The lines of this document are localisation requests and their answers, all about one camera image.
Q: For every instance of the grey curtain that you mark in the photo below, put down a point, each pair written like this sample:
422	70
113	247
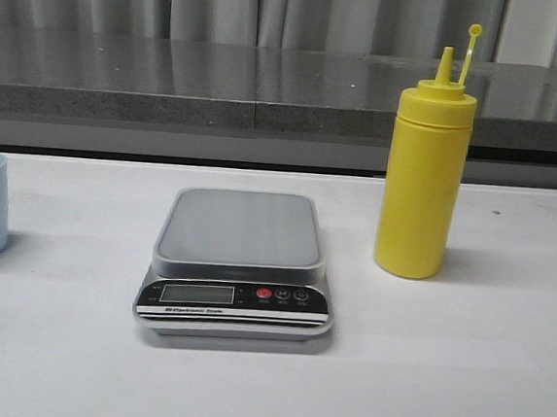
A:
514	31

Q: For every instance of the yellow squeeze bottle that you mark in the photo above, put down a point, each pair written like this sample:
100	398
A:
429	147

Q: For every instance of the grey stone counter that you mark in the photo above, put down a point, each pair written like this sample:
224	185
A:
111	96

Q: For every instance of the silver electronic kitchen scale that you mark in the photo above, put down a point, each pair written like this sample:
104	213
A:
237	264

